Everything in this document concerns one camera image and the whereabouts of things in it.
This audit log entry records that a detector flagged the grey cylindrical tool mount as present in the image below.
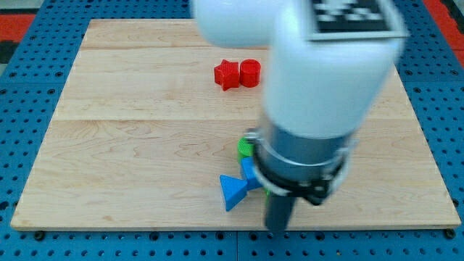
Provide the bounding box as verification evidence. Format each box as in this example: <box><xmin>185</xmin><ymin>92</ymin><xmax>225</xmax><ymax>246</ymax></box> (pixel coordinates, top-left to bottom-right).
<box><xmin>246</xmin><ymin>115</ymin><xmax>355</xmax><ymax>205</ymax></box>

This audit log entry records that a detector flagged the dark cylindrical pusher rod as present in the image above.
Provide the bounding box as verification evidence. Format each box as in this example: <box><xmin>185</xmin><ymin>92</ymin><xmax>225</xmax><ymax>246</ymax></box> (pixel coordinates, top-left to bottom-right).
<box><xmin>264</xmin><ymin>191</ymin><xmax>296</xmax><ymax>232</ymax></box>

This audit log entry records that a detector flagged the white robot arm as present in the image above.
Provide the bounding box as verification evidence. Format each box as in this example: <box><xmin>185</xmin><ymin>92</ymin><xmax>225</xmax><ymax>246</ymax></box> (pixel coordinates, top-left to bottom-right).
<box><xmin>191</xmin><ymin>0</ymin><xmax>407</xmax><ymax>231</ymax></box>

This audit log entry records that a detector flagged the blue cube block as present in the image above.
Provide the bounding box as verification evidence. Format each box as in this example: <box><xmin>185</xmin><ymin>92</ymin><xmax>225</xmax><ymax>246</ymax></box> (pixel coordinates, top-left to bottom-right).
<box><xmin>240</xmin><ymin>157</ymin><xmax>262</xmax><ymax>191</ymax></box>

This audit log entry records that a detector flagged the red star block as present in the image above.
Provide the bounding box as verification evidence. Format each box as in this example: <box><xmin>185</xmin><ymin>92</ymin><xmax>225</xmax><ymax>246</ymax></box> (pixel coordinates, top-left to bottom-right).
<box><xmin>214</xmin><ymin>59</ymin><xmax>240</xmax><ymax>91</ymax></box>

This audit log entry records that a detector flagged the blue triangle block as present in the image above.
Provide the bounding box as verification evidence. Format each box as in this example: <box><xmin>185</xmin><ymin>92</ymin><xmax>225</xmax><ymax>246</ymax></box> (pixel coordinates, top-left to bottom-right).
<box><xmin>220</xmin><ymin>175</ymin><xmax>247</xmax><ymax>212</ymax></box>

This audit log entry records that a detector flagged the green cylinder block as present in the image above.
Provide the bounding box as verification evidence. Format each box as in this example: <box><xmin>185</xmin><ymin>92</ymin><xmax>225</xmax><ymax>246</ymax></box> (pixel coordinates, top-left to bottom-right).
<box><xmin>237</xmin><ymin>137</ymin><xmax>254</xmax><ymax>163</ymax></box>

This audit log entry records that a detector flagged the red cylinder block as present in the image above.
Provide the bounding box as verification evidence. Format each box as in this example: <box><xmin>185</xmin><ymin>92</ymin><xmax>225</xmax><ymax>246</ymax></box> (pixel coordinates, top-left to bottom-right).
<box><xmin>239</xmin><ymin>59</ymin><xmax>261</xmax><ymax>88</ymax></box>

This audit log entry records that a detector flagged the black white fiducial marker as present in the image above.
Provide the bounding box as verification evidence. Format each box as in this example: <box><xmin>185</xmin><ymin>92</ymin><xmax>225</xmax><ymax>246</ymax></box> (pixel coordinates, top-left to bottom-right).
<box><xmin>307</xmin><ymin>0</ymin><xmax>408</xmax><ymax>41</ymax></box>

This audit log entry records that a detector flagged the wooden board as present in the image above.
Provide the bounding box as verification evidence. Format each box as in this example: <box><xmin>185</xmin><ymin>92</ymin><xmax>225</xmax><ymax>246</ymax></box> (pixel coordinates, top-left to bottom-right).
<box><xmin>11</xmin><ymin>20</ymin><xmax>461</xmax><ymax>231</ymax></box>

